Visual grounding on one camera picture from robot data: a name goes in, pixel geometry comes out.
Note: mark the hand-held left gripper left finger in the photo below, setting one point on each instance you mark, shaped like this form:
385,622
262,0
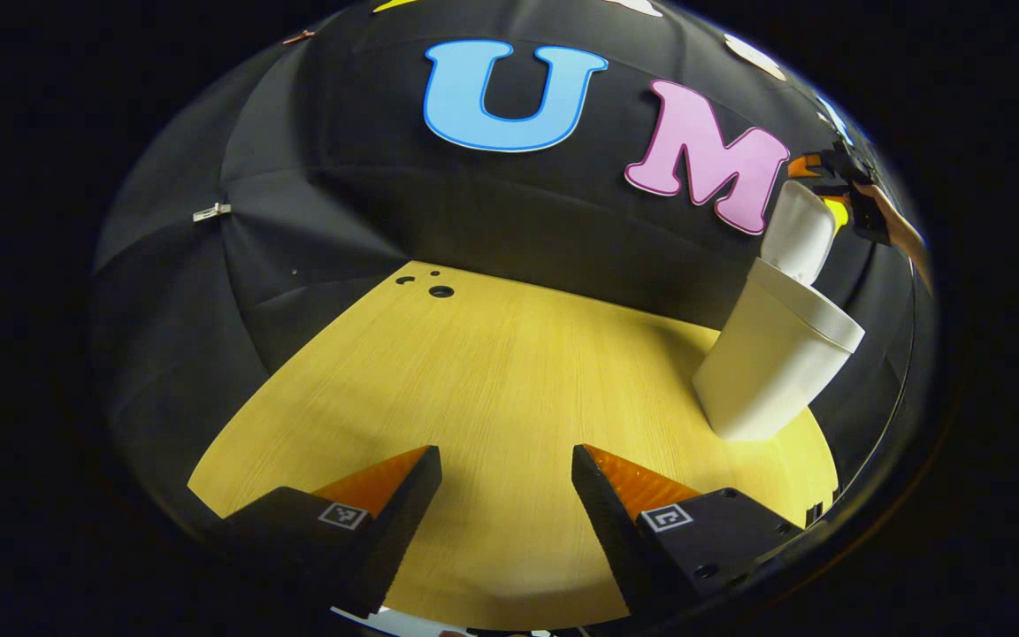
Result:
403,531

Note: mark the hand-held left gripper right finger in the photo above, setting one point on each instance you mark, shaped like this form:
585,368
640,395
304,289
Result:
607,531

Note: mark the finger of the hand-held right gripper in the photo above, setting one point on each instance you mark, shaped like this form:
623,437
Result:
881,217
815,168

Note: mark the white desktop garbage bin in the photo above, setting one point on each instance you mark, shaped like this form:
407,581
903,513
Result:
766,363

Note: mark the wooden desktop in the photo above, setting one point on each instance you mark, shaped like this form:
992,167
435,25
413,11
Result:
492,380

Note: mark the black backdrop cloth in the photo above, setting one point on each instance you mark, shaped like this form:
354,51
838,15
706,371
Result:
386,203

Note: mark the silver cloth clip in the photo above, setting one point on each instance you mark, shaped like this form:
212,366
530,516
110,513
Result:
211,212

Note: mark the copper cloth clip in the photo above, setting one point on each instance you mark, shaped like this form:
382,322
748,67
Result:
299,36

